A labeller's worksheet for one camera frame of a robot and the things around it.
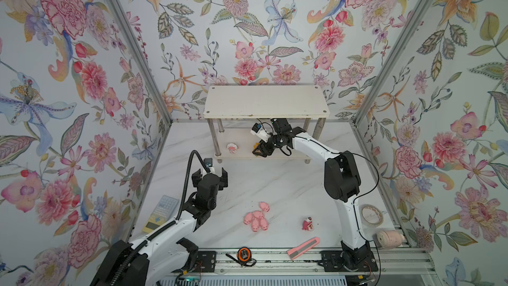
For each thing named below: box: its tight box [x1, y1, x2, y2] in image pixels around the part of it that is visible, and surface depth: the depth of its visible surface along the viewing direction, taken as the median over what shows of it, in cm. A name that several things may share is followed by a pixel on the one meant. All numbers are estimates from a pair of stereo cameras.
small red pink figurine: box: [301, 216, 314, 232], surface depth 81 cm
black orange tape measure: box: [225, 246, 257, 267], surface depth 75 cm
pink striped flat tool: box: [286, 237, 321, 261], surface depth 78 cm
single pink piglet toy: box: [259, 201, 271, 213], surface depth 88 cm
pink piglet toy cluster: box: [243, 210, 269, 233], surface depth 84 cm
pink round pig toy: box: [226, 143, 239, 155], surface depth 97 cm
